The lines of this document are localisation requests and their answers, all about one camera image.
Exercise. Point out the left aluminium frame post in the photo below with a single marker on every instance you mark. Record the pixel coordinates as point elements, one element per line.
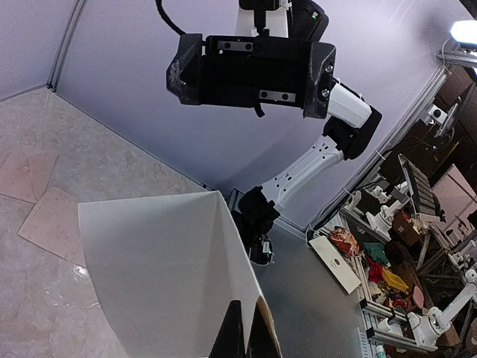
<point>65,44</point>

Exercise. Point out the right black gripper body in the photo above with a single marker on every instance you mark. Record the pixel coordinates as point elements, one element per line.
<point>247,71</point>

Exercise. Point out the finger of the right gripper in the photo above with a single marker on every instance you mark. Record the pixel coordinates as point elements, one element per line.
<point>319,80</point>
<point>183,73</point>

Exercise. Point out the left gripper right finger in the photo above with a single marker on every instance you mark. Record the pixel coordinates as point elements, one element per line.
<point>263,341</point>

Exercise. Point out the pink printed card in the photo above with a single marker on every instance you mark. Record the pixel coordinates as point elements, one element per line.
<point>52,224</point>

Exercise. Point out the pink envelope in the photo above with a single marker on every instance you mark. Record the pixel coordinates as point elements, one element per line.
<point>26,172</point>

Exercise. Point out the beige ornate letter paper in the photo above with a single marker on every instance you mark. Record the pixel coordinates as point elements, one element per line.
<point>165,270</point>

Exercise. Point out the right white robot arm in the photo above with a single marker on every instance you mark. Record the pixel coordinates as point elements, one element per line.
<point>349,125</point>

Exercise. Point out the white board with hole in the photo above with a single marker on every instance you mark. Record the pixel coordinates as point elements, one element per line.
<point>333,260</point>

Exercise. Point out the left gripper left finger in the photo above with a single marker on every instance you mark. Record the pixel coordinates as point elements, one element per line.
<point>229,342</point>

